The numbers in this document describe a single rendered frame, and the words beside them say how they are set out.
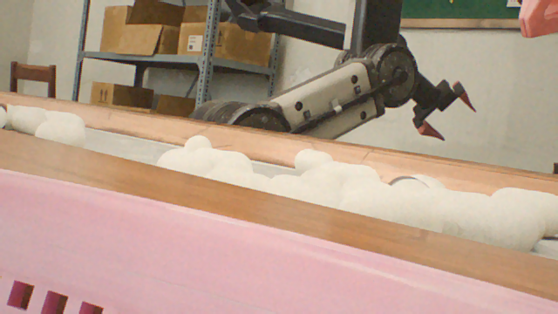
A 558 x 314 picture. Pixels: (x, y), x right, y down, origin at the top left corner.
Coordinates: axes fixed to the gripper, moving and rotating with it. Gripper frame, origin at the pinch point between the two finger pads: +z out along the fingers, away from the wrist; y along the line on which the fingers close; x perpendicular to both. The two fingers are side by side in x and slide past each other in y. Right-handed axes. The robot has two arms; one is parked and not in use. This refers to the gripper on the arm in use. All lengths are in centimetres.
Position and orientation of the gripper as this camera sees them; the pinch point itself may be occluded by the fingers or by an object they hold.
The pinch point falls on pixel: (531, 21)
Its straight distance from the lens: 45.0
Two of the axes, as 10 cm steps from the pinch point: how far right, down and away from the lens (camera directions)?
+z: -6.2, 6.0, -5.0
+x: 3.5, 7.9, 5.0
